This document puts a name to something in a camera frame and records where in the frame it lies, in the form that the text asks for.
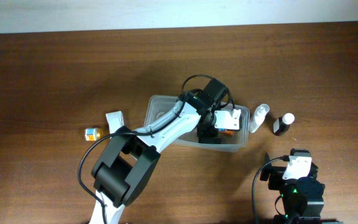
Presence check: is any black bottle white cap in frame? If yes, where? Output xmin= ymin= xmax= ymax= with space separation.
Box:
xmin=273 ymin=113 xmax=295 ymax=136

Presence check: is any small gold-capped jar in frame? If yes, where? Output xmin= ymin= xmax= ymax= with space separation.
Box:
xmin=85 ymin=127 xmax=103 ymax=141

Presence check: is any clear plastic container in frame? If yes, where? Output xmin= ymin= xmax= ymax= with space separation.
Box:
xmin=144 ymin=95 xmax=250 ymax=152

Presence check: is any white green medicine box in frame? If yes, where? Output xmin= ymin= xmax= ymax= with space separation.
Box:
xmin=106 ymin=111 xmax=124 ymax=134

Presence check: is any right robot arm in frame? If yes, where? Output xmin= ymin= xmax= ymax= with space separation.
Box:
xmin=260 ymin=149 xmax=325 ymax=224

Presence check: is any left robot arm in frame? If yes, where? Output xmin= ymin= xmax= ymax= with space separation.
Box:
xmin=88 ymin=78 xmax=230 ymax=223

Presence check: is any white spray bottle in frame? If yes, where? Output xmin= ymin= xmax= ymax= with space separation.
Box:
xmin=249 ymin=104 xmax=270 ymax=133

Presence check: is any orange tablet tube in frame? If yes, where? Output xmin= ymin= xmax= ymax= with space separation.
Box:
xmin=218 ymin=129 xmax=236 ymax=136

